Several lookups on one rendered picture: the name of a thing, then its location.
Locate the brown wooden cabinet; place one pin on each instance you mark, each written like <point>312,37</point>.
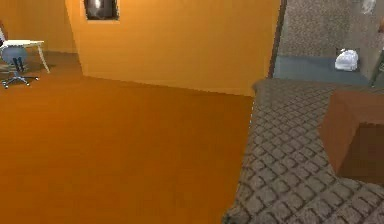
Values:
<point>356,133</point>

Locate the white desk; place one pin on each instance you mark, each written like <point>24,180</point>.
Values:
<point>23,43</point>

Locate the blue office chair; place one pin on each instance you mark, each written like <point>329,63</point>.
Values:
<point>14,56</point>

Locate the dark framed wall picture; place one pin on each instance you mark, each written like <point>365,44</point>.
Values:
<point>101,9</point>

